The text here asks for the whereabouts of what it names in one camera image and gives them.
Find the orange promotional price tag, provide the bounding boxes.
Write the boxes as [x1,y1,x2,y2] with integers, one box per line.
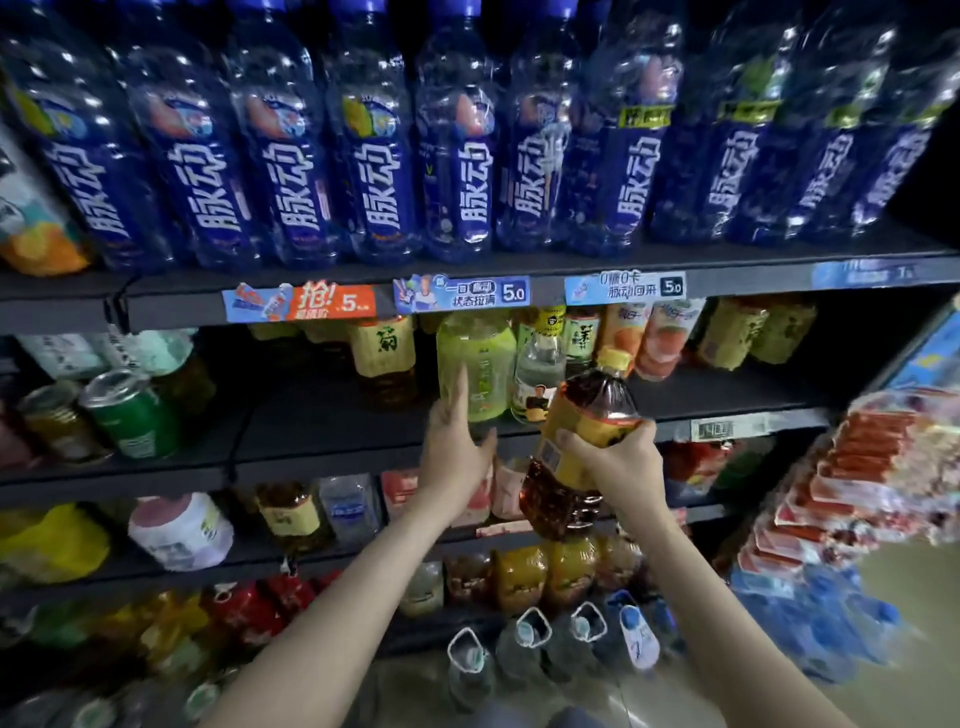
[220,279,381,326]

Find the group of large water bottles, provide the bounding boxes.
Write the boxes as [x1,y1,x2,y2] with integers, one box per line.
[441,598,663,716]

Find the gold lid metal tin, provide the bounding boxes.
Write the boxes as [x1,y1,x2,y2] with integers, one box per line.
[16,378,108,465]

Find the person's right hand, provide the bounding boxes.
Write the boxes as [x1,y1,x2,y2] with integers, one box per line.
[558,420,671,546]

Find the blue standing banner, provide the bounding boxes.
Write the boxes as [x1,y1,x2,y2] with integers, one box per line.
[883,300,960,401]

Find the brown tea bottle yellow label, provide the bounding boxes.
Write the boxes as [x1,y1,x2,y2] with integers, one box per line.
[351,313,420,411]

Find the orange brown label bottle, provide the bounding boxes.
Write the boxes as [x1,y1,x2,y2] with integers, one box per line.
[519,346,645,543]

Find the hanging red snack packets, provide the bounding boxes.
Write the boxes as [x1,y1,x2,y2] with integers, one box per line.
[733,385,960,566]

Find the yellow green drink bottle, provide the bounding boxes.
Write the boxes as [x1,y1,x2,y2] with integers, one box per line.
[436,310,521,426]

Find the white squat drink bottle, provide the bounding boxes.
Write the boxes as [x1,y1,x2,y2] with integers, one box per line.
[126,490,239,576]

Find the small green drink can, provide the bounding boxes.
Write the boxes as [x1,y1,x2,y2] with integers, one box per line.
[76,366,183,464]

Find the person's left forearm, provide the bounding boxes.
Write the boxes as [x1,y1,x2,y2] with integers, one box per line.
[199,507,462,728]

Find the row of dark blue sports bottles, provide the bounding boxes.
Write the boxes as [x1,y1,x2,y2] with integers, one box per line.
[0,0,960,273]

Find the dark grey metal shelf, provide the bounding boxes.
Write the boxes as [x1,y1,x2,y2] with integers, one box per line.
[0,217,960,669]

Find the person's right forearm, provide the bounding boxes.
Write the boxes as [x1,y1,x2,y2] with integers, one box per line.
[612,525,858,728]

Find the person's left hand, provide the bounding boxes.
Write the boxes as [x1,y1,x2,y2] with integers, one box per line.
[415,367,501,528]

